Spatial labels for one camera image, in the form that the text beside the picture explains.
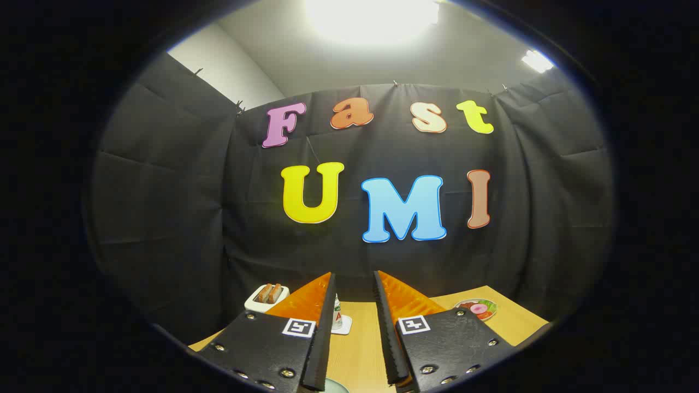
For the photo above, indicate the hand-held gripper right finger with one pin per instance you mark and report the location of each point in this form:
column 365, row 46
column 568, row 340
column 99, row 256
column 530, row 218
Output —
column 390, row 344

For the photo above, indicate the brown toast slice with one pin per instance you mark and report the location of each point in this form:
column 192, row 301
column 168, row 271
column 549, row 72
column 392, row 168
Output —
column 264, row 293
column 276, row 293

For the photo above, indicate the white plate of toy food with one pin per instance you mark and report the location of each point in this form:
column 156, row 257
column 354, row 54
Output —
column 480, row 310

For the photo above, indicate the small ceiling light panel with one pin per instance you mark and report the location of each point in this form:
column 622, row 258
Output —
column 538, row 61

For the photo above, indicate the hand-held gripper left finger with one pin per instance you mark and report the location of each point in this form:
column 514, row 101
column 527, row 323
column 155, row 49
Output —
column 326, row 338

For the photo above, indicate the white square coaster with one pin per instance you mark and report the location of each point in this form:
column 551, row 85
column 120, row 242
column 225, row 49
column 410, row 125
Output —
column 346, row 326

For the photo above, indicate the white toaster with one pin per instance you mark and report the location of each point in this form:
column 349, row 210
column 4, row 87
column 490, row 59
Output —
column 261, row 305

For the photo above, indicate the large ceiling light panel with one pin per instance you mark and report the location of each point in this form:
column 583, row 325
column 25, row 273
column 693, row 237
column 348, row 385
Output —
column 371, row 19

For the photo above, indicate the small clear labelled bottle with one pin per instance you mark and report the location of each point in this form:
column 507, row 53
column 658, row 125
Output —
column 337, row 319

